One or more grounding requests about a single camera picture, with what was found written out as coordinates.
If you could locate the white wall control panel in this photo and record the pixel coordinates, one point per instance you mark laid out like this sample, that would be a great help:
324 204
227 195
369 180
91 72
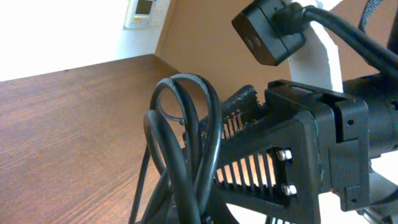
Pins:
143 14

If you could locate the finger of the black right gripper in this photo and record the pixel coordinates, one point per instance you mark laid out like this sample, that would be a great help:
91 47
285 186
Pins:
241 110

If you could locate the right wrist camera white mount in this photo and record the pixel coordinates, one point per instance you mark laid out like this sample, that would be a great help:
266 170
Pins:
312 55

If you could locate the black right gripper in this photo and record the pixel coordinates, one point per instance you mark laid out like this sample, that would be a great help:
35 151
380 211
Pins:
272 166

